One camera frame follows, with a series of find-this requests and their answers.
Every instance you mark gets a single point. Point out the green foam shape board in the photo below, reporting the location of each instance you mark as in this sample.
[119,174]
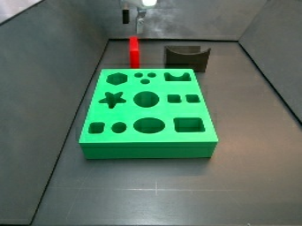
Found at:
[147,114]

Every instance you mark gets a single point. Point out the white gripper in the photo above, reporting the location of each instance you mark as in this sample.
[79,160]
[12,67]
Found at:
[141,12]

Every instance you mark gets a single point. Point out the red double-square block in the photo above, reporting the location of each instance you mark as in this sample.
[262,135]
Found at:
[134,52]

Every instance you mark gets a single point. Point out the black curved holder stand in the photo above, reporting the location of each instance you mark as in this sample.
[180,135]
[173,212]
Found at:
[186,57]

